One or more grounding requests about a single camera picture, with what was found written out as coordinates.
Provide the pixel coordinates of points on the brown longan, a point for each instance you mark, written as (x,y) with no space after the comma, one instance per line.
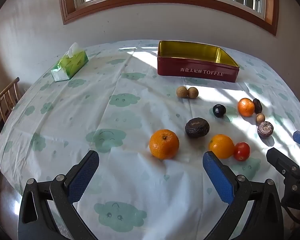
(181,91)
(193,92)
(260,118)

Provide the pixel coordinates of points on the large orange with stem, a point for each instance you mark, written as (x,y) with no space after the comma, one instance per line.
(164,144)

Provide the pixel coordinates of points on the red and gold tin box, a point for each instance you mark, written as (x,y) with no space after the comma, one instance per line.
(197,62)

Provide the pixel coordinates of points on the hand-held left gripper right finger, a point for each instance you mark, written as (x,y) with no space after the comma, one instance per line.
(218,177)

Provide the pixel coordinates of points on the wooden chair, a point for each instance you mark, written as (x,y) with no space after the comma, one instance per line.
(6,97)

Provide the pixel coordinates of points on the green tissue box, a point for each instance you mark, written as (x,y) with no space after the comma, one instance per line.
(70,63)

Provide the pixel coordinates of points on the smooth orange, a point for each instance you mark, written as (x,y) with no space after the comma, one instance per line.
(221,146)

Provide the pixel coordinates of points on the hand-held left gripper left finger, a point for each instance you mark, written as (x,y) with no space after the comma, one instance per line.
(83,175)

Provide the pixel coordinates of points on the white cloud print tablecloth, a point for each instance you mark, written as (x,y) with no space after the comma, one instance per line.
(120,120)

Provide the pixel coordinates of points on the small purple wrinkled passion fruit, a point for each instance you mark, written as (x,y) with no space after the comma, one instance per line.
(265,130)

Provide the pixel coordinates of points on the dark brown date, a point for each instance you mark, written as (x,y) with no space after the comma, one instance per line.
(257,105)

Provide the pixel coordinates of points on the dark round plum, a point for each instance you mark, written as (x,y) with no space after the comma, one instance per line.
(219,110)

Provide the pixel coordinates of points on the small orange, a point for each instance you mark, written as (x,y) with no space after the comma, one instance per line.
(246,107)

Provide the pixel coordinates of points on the large dark wrinkled passion fruit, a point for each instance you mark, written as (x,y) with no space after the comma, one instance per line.
(197,127)

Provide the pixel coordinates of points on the red cherry tomato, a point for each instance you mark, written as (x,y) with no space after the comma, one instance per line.
(242,151)

